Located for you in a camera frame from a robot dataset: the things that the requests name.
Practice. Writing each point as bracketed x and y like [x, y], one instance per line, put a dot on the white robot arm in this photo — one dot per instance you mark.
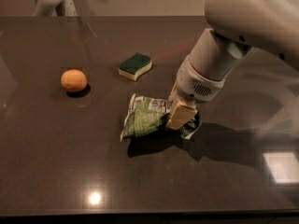
[237, 28]

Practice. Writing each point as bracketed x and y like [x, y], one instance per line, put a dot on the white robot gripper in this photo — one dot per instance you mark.
[195, 82]

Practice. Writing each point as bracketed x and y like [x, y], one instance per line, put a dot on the orange fruit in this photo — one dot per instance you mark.
[73, 80]

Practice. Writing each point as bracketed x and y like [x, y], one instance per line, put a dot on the green and yellow sponge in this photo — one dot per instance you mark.
[135, 66]

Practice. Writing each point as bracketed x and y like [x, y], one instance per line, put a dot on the green jalapeno chip bag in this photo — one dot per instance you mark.
[148, 115]

